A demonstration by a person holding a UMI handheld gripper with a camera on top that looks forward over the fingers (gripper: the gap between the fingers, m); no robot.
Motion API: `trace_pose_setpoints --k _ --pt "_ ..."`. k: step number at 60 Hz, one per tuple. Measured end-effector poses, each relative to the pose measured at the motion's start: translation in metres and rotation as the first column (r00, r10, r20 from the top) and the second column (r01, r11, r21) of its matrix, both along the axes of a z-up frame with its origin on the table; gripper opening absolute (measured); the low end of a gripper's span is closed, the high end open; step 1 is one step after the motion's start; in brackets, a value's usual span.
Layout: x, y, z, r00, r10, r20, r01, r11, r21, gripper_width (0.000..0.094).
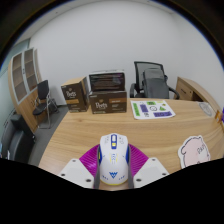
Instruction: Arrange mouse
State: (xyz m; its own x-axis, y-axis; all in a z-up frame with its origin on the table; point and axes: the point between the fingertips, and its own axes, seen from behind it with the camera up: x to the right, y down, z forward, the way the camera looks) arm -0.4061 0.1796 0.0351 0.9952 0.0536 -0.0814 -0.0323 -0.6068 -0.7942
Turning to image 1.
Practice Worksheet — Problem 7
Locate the black visitor chair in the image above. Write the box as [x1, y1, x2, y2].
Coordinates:
[32, 79, 59, 129]

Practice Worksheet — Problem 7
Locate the small orange box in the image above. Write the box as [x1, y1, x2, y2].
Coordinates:
[214, 109, 224, 124]

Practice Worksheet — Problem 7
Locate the wide brown cardboard box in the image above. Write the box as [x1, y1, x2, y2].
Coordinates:
[88, 89, 128, 115]

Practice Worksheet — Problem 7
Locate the tall brown cardboard box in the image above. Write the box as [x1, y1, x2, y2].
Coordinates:
[60, 76, 90, 113]

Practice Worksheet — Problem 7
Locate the wooden shelf unit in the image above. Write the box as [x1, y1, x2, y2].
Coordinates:
[7, 47, 43, 134]

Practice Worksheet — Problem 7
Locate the white sticker sheet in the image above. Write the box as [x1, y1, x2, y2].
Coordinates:
[130, 99, 177, 120]

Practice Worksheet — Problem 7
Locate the black mesh office chair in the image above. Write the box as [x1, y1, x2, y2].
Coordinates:
[129, 60, 181, 100]

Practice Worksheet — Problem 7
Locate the black leather sofa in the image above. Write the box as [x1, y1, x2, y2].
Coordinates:
[0, 113, 36, 164]

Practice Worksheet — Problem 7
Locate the white blue yellow computer mouse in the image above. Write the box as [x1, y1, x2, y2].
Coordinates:
[97, 132, 131, 186]

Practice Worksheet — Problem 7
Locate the grey bag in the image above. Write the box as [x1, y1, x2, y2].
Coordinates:
[142, 67, 170, 99]

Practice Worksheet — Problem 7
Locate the pink pig-shaped mouse pad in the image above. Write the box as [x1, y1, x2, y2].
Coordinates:
[177, 134, 212, 169]

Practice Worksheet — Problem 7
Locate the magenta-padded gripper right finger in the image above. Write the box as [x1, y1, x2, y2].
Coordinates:
[127, 143, 170, 190]

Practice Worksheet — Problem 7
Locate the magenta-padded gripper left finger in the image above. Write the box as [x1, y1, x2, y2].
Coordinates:
[58, 143, 101, 190]

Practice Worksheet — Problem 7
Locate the black cardboard box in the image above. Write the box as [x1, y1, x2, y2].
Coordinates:
[88, 69, 126, 93]

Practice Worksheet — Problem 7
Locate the wooden side desk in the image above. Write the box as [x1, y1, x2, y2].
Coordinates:
[174, 76, 221, 108]

